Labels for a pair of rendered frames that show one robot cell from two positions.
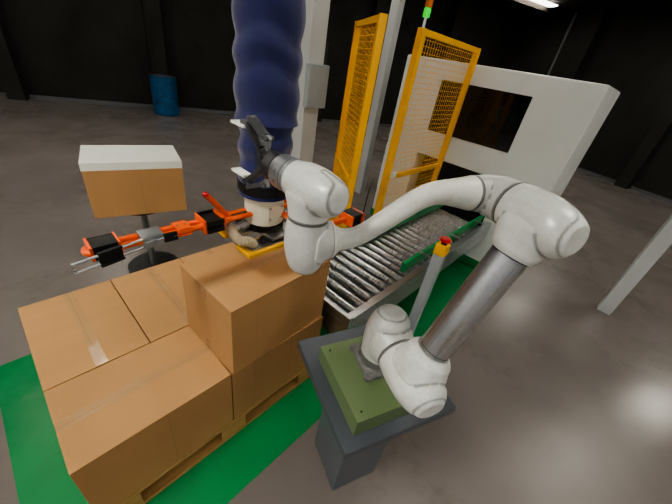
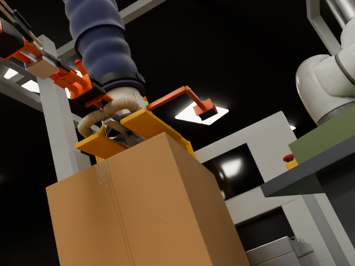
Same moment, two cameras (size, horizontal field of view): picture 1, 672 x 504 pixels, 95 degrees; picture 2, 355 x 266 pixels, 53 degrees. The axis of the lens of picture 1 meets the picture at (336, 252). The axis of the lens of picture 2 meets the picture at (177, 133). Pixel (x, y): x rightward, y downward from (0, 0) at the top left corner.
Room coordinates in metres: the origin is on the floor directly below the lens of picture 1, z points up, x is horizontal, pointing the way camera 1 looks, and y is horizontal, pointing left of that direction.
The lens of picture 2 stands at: (0.02, 0.70, 0.53)
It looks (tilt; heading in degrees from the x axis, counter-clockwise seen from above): 24 degrees up; 336
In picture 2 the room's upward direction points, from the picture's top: 21 degrees counter-clockwise
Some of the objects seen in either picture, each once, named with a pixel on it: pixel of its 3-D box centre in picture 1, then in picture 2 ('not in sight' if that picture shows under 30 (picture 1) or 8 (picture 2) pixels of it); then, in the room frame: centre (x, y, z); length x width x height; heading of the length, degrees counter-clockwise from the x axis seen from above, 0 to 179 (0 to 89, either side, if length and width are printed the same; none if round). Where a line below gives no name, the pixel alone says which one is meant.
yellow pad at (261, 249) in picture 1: (276, 237); (152, 126); (1.17, 0.27, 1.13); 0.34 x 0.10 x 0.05; 141
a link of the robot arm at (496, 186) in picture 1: (498, 195); not in sight; (0.90, -0.44, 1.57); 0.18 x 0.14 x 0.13; 114
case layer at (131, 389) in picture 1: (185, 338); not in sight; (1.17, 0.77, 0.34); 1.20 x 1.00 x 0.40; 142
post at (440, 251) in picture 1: (419, 305); (334, 248); (1.65, -0.63, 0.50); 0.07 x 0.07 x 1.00; 52
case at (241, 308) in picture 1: (260, 293); (161, 233); (1.22, 0.35, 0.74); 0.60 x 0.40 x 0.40; 145
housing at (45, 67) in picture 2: (151, 237); (41, 64); (0.87, 0.64, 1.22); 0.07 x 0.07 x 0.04; 51
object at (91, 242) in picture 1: (103, 246); (1, 39); (0.77, 0.73, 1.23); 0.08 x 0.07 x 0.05; 141
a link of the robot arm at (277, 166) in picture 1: (287, 173); not in sight; (0.74, 0.15, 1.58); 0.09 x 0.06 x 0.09; 142
